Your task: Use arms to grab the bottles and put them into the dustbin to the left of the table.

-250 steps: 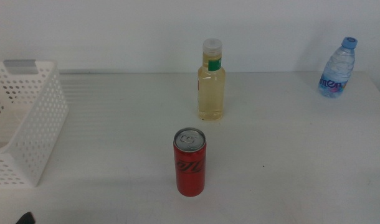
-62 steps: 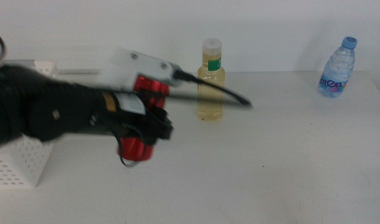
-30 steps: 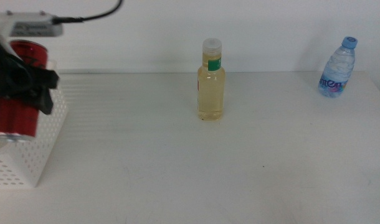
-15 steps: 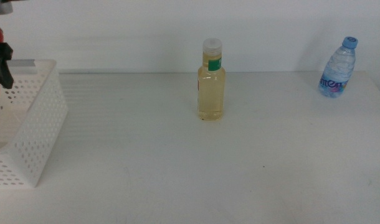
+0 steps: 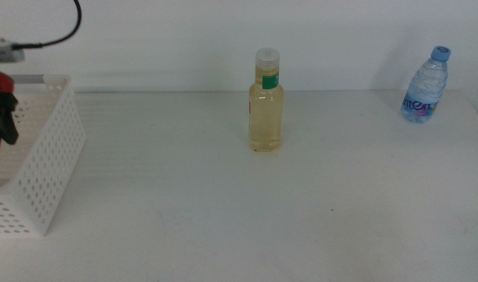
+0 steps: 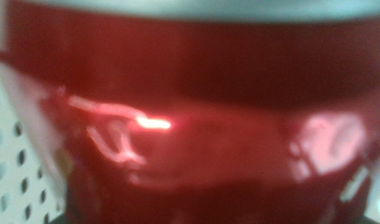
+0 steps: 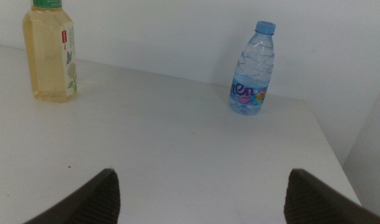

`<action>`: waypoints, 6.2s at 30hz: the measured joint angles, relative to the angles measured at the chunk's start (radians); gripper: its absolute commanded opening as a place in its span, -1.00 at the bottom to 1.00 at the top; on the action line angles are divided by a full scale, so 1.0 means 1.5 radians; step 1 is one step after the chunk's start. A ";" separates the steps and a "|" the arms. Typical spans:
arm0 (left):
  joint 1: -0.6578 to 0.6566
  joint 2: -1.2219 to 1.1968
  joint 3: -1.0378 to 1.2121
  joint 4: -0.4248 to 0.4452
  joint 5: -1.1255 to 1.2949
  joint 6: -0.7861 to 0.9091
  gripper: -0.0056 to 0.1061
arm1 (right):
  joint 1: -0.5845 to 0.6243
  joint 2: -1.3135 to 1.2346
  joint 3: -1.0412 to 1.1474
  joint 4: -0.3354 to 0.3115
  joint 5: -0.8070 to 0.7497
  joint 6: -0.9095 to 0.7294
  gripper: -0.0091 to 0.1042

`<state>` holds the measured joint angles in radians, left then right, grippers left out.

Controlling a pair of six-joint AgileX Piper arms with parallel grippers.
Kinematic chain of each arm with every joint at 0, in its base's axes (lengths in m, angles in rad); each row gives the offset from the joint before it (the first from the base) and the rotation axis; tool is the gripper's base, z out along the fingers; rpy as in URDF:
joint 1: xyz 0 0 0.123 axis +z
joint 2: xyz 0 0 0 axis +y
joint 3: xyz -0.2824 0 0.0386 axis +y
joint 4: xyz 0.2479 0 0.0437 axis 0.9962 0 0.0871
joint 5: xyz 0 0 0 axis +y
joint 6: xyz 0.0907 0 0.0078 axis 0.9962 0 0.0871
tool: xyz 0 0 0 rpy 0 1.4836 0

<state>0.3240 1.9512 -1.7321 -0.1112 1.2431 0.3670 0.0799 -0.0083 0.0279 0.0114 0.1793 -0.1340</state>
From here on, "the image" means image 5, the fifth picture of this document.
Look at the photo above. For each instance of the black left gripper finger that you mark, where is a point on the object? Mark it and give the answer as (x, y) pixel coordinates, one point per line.
(2, 113)

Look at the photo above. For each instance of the yellow liquid bottle green label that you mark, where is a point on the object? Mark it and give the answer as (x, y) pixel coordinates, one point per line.
(265, 121)

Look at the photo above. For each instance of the small water bottle blue cap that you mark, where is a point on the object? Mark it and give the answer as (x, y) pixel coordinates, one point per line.
(424, 92)

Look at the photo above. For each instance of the white perforated plastic basket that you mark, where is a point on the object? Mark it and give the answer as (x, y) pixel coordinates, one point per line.
(55, 156)

